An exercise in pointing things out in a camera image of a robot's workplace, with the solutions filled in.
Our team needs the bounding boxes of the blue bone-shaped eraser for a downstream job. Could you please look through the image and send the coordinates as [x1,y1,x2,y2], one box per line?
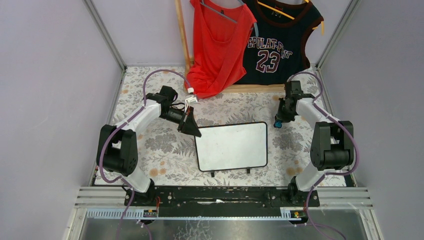
[273,120,283,129]

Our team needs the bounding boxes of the floral tablecloth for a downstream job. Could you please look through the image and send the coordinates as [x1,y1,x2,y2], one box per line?
[111,66,313,186]

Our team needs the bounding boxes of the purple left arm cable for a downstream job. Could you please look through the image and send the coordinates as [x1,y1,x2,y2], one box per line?
[98,69,195,240]

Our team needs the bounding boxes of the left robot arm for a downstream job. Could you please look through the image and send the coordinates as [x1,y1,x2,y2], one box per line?
[96,86,202,194]

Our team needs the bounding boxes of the red tank top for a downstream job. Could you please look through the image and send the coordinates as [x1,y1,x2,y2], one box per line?
[184,0,258,99]

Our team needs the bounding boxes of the black number 23 jersey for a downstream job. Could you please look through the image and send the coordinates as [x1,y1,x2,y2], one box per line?
[237,0,324,86]

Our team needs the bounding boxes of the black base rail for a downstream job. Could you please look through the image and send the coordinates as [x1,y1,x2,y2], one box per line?
[124,186,320,218]

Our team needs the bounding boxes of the grey clothes hanger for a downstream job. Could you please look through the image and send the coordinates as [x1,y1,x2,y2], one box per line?
[200,0,259,37]

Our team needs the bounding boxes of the black-framed whiteboard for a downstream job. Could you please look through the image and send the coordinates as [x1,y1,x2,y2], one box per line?
[194,121,268,177]

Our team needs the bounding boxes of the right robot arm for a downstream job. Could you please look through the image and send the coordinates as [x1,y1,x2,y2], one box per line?
[273,80,355,205]

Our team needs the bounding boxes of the yellow clothes hanger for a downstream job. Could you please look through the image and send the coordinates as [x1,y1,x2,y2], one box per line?
[256,0,325,36]

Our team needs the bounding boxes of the wooden clothes rack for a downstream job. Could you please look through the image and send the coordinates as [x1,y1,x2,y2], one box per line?
[174,0,292,94]

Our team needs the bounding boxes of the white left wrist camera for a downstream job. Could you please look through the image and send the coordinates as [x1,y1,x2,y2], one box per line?
[184,94,199,107]

